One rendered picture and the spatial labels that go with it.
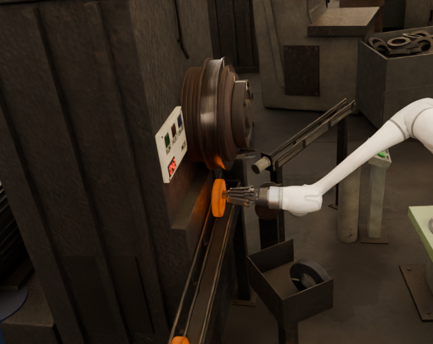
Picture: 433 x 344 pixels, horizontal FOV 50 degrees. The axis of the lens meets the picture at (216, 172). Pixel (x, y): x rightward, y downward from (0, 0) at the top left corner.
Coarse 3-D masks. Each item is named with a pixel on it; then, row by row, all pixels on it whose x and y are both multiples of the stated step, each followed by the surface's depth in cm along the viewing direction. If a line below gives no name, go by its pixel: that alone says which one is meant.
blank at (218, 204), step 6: (216, 180) 188; (222, 180) 188; (216, 186) 185; (222, 186) 189; (216, 192) 183; (216, 198) 183; (216, 204) 183; (222, 204) 192; (216, 210) 185; (222, 210) 191; (216, 216) 190
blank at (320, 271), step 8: (296, 264) 165; (304, 264) 162; (312, 264) 161; (296, 272) 167; (304, 272) 164; (312, 272) 161; (320, 272) 159; (296, 280) 169; (304, 280) 169; (320, 280) 160; (304, 288) 168
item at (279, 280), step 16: (288, 240) 179; (256, 256) 175; (272, 256) 179; (288, 256) 182; (256, 272) 168; (272, 272) 180; (288, 272) 180; (256, 288) 173; (272, 288) 157; (288, 288) 173; (320, 288) 158; (272, 304) 162; (288, 304) 154; (304, 304) 158; (320, 304) 161; (288, 320) 158; (288, 336) 182
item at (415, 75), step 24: (360, 48) 408; (384, 48) 409; (408, 48) 381; (432, 48) 380; (360, 72) 416; (384, 72) 362; (408, 72) 361; (432, 72) 362; (360, 96) 424; (384, 96) 369; (408, 96) 371; (432, 96) 372; (384, 120) 380
